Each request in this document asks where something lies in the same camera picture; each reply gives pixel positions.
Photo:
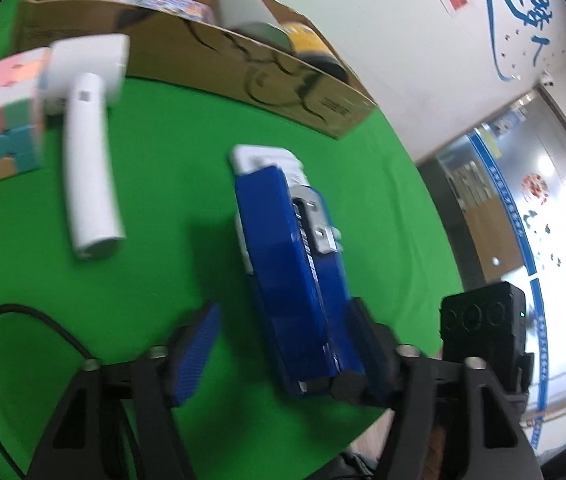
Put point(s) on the green table cloth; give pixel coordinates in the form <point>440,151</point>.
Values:
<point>170,149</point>

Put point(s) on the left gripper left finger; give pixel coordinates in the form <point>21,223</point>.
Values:
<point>115,421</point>

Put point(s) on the yellow tape roll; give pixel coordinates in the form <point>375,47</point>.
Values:
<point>310,48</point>

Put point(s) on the black camera box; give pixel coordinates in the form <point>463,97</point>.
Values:
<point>489,323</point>

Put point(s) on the white handheld fan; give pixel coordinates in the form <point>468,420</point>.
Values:
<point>84,75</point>

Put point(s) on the pastel puzzle cube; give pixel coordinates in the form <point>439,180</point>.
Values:
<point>22,117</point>

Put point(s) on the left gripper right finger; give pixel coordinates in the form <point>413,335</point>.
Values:
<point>482,437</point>

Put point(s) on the brown cardboard box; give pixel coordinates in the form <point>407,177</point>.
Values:
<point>168,48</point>

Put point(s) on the blue stapler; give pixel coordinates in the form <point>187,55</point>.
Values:
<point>300,284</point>

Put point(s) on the colourful booklet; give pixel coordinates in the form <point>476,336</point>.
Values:
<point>191,9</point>

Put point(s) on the grey tape roll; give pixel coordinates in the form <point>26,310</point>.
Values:
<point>253,19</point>

